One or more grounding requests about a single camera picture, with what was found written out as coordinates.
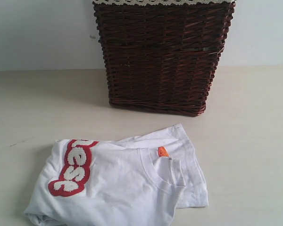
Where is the dark brown wicker basket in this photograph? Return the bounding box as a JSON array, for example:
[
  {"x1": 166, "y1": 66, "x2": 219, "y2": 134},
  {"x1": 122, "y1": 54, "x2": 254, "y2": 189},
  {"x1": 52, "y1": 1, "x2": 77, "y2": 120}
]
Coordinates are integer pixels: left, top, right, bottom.
[{"x1": 92, "y1": 2, "x2": 235, "y2": 117}]

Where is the white t-shirt red lettering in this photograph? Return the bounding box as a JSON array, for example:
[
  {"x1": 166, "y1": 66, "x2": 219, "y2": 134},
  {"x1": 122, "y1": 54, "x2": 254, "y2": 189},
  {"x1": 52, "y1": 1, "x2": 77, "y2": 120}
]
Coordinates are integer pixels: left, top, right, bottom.
[{"x1": 24, "y1": 124, "x2": 208, "y2": 226}]

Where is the orange shirt neck label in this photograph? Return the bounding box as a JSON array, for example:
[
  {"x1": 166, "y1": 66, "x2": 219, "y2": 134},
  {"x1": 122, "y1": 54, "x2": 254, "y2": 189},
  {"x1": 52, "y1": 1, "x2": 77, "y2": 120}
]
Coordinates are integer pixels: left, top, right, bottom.
[{"x1": 158, "y1": 146, "x2": 169, "y2": 157}]

